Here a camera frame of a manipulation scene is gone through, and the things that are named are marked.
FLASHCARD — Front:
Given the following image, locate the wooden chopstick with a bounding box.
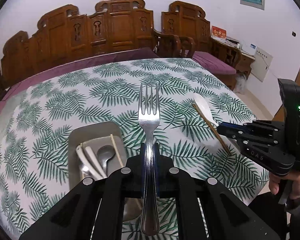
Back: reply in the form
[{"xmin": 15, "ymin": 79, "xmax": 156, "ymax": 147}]
[{"xmin": 193, "ymin": 103, "xmax": 231, "ymax": 155}]

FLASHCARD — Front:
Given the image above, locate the silver metal fork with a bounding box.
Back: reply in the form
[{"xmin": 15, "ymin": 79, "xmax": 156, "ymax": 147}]
[{"xmin": 138, "ymin": 84, "xmax": 160, "ymax": 236}]

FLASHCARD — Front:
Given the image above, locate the person's right hand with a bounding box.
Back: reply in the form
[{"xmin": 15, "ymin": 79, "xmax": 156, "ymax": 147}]
[{"xmin": 269, "ymin": 171, "xmax": 300, "ymax": 203}]

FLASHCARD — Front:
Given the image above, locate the white electrical panel box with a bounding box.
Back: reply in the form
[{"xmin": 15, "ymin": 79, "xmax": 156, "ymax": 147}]
[{"xmin": 250, "ymin": 47, "xmax": 273, "ymax": 82}]

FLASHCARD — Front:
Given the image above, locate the wooden side table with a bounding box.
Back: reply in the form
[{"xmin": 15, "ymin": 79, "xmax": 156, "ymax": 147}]
[{"xmin": 210, "ymin": 37, "xmax": 255, "ymax": 90}]

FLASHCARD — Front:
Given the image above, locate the purple armchair cushion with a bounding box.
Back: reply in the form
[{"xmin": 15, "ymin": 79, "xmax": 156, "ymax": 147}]
[{"xmin": 192, "ymin": 51, "xmax": 236, "ymax": 75}]

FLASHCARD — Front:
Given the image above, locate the leaf-pattern tablecloth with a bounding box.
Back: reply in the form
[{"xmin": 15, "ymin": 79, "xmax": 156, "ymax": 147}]
[{"xmin": 0, "ymin": 59, "xmax": 268, "ymax": 239}]

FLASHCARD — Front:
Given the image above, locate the red sign plaque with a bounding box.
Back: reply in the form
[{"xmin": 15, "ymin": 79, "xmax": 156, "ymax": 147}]
[{"xmin": 211, "ymin": 26, "xmax": 226, "ymax": 39}]

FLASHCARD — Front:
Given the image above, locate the carved wooden armchair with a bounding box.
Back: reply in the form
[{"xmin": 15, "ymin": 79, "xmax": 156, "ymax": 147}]
[{"xmin": 161, "ymin": 1, "xmax": 211, "ymax": 58}]

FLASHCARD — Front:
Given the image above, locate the carved wooden sofa bench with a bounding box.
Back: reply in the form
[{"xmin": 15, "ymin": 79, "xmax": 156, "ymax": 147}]
[{"xmin": 1, "ymin": 0, "xmax": 181, "ymax": 87}]

